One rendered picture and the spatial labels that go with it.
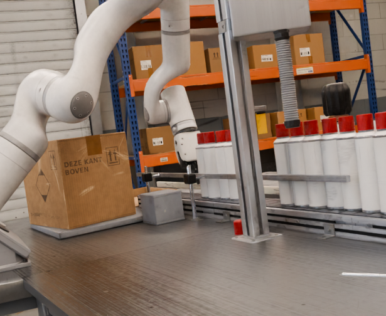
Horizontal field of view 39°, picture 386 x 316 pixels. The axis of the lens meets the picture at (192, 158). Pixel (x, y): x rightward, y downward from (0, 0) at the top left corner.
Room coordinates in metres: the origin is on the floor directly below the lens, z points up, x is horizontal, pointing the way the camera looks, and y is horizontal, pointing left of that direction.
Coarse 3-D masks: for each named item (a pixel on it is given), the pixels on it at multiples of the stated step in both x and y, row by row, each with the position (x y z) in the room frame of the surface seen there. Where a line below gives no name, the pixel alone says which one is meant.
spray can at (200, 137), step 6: (198, 138) 1.69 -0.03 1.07; (198, 144) 1.69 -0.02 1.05; (204, 144) 1.68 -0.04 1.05; (198, 150) 1.68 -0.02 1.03; (198, 156) 1.68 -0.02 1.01; (198, 162) 1.68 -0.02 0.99; (198, 168) 1.69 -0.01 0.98; (204, 168) 1.67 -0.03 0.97; (204, 180) 1.67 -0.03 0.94; (204, 186) 1.68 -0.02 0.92; (204, 192) 1.68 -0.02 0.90; (204, 198) 1.68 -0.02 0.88
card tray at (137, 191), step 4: (140, 188) 2.40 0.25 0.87; (144, 188) 2.41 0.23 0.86; (152, 188) 2.35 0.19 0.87; (156, 188) 2.31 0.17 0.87; (160, 188) 2.28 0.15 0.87; (164, 188) 2.25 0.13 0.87; (168, 188) 2.22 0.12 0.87; (136, 192) 2.39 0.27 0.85; (140, 192) 2.40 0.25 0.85; (144, 192) 2.41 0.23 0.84; (136, 196) 2.39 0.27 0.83; (136, 200) 2.26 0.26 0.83; (136, 204) 2.11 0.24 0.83
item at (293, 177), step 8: (168, 176) 1.83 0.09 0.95; (176, 176) 1.78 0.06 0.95; (208, 176) 1.60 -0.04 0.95; (216, 176) 1.56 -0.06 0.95; (224, 176) 1.53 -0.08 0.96; (232, 176) 1.49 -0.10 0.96; (264, 176) 1.36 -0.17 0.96; (272, 176) 1.34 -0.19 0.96; (280, 176) 1.31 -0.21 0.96; (288, 176) 1.28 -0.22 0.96; (296, 176) 1.26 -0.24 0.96; (304, 176) 1.23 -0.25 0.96; (312, 176) 1.21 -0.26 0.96; (320, 176) 1.19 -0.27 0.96; (328, 176) 1.17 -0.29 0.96; (336, 176) 1.15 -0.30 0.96; (344, 176) 1.13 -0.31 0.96
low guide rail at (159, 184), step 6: (162, 186) 2.06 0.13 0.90; (168, 186) 2.01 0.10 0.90; (174, 186) 1.97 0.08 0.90; (180, 186) 1.93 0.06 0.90; (186, 186) 1.89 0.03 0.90; (198, 186) 1.82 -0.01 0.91; (264, 186) 1.50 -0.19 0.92; (270, 186) 1.49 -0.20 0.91; (264, 192) 1.50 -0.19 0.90; (270, 192) 1.48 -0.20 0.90; (276, 192) 1.46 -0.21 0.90
